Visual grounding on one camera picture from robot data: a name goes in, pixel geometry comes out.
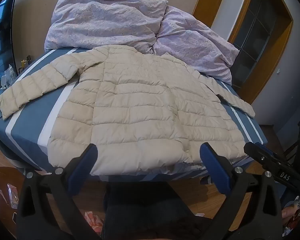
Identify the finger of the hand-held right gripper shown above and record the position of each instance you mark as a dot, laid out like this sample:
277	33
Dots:
258	152

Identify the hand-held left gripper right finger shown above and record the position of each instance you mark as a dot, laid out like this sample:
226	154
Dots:
211	158

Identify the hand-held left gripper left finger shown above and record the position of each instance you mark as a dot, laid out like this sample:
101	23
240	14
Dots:
88	160

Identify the beige puffer jacket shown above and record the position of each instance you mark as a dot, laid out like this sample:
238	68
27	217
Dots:
140	105

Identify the red white printed packet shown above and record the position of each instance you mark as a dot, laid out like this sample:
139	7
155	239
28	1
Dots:
293	212

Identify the pink floral cloth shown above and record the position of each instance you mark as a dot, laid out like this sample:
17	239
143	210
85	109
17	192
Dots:
92	221

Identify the bed with blue striped sheet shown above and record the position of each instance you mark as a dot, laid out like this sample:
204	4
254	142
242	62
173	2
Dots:
27	135

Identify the clear plastic packet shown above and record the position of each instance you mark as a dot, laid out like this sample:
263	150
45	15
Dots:
12	196

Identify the wooden side table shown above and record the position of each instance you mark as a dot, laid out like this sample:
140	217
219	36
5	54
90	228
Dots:
0	180

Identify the clear plastic bag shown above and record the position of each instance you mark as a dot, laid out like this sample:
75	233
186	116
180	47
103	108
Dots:
8	74

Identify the dark padded headboard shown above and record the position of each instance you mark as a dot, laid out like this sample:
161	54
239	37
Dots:
257	30

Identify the lilac floral duvet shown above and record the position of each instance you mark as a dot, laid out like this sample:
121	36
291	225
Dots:
102	22

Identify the dark flat screen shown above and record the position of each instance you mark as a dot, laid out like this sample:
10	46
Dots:
2	42

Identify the white wall switch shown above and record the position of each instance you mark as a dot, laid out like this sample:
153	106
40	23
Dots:
278	71

